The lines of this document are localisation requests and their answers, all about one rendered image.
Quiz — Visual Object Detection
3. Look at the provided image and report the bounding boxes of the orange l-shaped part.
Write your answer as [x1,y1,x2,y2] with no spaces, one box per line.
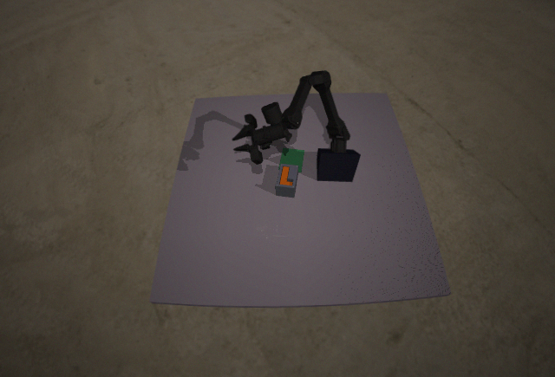
[280,166,293,185]

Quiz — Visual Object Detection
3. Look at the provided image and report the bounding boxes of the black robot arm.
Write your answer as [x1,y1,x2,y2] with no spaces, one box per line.
[261,70,350,153]

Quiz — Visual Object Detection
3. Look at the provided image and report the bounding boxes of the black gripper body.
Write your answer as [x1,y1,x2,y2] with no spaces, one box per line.
[244,114,273,165]

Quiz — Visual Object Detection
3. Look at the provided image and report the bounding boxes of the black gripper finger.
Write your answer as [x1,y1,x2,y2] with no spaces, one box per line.
[233,144,250,153]
[232,124,251,140]

